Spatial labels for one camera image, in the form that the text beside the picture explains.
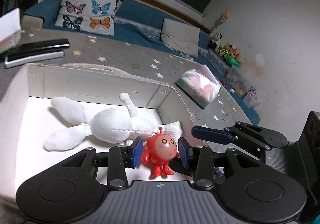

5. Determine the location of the green toy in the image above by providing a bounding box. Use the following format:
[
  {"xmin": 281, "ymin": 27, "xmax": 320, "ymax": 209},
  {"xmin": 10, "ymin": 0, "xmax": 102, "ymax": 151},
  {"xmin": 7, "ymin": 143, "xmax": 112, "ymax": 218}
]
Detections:
[{"xmin": 225, "ymin": 55, "xmax": 241, "ymax": 68}]

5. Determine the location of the black and silver laptop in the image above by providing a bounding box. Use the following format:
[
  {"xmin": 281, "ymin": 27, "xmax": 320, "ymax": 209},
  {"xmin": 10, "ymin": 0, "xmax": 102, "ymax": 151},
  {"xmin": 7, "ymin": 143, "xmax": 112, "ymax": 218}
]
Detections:
[{"xmin": 4, "ymin": 38, "xmax": 71, "ymax": 68}]

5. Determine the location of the pink tissue pack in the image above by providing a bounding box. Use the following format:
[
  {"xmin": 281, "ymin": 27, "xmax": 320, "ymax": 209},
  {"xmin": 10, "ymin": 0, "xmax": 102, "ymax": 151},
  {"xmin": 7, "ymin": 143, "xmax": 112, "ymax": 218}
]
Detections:
[{"xmin": 176, "ymin": 65, "xmax": 221, "ymax": 108}]

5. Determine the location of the blue sofa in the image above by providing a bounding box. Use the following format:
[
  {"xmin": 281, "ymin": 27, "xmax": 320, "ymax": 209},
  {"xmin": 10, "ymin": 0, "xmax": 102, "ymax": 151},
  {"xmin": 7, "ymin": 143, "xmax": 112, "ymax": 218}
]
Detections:
[{"xmin": 23, "ymin": 0, "xmax": 261, "ymax": 125}]

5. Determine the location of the clear plastic toy bin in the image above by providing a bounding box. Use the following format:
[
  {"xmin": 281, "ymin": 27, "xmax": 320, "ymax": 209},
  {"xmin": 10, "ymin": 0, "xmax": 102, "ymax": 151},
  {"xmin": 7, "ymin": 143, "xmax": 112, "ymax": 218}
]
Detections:
[{"xmin": 243, "ymin": 91, "xmax": 260, "ymax": 108}]

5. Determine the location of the flower doll wall decoration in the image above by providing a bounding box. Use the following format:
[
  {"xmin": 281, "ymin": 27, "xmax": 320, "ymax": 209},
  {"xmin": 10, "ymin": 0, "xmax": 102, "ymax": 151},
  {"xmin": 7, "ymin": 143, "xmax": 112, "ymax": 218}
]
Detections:
[{"xmin": 213, "ymin": 11, "xmax": 229, "ymax": 29}]

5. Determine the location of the open white paper box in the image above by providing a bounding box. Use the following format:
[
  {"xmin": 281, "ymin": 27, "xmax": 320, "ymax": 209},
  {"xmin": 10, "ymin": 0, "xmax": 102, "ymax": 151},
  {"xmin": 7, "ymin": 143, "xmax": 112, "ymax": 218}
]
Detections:
[{"xmin": 0, "ymin": 8, "xmax": 22, "ymax": 53}]

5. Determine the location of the orange plush toy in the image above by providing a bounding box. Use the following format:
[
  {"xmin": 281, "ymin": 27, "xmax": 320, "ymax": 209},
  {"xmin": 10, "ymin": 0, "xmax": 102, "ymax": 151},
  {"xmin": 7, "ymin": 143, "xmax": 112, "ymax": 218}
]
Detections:
[{"xmin": 219, "ymin": 43, "xmax": 240, "ymax": 60}]

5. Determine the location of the grey cushion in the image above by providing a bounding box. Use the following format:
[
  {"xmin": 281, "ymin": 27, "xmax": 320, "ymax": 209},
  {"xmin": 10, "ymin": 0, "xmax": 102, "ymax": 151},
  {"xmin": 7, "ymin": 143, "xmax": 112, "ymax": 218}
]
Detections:
[{"xmin": 161, "ymin": 18, "xmax": 200, "ymax": 58}]

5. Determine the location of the butterfly print pillow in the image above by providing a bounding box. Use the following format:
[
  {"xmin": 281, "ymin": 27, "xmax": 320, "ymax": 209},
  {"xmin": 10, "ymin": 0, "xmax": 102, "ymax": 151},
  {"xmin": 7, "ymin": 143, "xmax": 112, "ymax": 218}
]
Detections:
[{"xmin": 55, "ymin": 0, "xmax": 124, "ymax": 36}]

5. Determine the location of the red round robot toy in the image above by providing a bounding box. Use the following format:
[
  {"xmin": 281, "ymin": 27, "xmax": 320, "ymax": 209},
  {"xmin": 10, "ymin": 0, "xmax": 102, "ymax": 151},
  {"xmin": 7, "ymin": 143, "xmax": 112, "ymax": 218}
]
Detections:
[{"xmin": 141, "ymin": 127, "xmax": 178, "ymax": 179}]

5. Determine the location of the white cardboard box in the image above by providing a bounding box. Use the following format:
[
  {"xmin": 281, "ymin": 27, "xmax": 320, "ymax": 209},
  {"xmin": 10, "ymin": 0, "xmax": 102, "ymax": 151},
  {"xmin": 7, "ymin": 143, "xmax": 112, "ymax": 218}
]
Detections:
[{"xmin": 1, "ymin": 63, "xmax": 202, "ymax": 201}]

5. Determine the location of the white plush rabbit toy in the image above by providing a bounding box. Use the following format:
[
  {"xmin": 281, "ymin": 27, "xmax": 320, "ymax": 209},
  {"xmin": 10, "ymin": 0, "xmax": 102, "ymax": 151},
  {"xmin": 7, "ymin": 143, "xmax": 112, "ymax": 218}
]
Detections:
[{"xmin": 44, "ymin": 93, "xmax": 183, "ymax": 151}]

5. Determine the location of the panda plush toy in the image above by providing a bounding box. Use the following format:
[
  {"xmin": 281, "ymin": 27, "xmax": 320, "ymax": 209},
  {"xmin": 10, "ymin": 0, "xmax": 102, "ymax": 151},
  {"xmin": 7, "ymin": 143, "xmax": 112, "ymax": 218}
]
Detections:
[{"xmin": 208, "ymin": 31, "xmax": 222, "ymax": 50}]

